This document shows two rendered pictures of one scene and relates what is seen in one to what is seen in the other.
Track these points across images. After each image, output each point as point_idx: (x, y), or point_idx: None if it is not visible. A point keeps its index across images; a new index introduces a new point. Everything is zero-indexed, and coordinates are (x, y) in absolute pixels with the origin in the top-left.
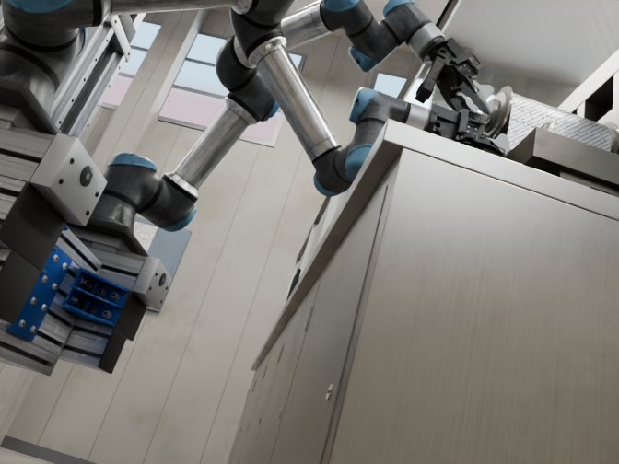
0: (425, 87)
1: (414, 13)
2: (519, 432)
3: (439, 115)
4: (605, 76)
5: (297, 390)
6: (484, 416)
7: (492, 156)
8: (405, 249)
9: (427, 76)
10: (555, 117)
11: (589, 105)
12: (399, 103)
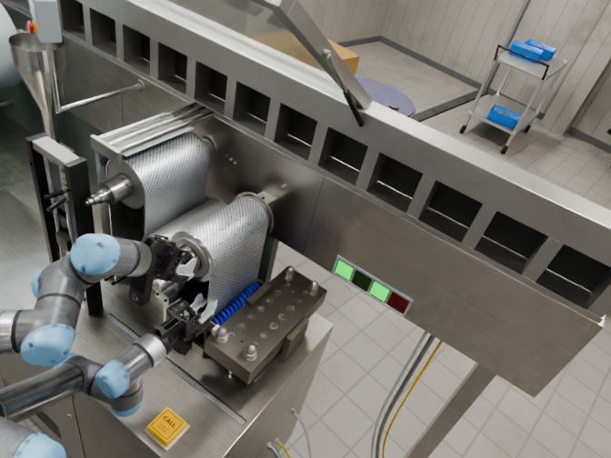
0: (144, 303)
1: (123, 268)
2: None
3: (169, 335)
4: (262, 88)
5: (105, 444)
6: None
7: (239, 438)
8: None
9: (145, 295)
10: (238, 248)
11: (240, 83)
12: (145, 369)
